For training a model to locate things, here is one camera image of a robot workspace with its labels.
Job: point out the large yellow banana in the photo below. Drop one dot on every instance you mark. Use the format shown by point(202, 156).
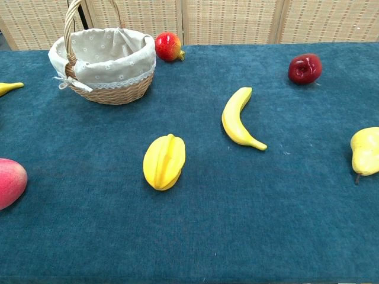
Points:
point(235, 121)

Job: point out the blue table cloth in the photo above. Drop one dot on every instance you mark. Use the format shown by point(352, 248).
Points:
point(207, 213)

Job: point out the red pink mango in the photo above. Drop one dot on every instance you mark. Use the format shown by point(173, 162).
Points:
point(9, 183)

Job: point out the small yellow banana tip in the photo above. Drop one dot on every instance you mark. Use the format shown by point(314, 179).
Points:
point(9, 87)

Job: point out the wicker basket with cloth liner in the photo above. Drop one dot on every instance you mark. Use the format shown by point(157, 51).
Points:
point(112, 62)

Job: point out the yellow starfruit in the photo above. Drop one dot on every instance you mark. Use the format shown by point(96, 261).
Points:
point(164, 162)

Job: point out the yellow pear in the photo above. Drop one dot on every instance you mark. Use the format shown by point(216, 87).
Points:
point(366, 152)

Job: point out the red pomegranate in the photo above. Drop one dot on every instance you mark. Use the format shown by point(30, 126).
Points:
point(168, 46)

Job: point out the dark red apple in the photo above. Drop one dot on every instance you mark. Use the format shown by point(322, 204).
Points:
point(305, 68)

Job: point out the woven bamboo folding screen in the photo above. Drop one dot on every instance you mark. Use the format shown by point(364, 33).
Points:
point(231, 20)

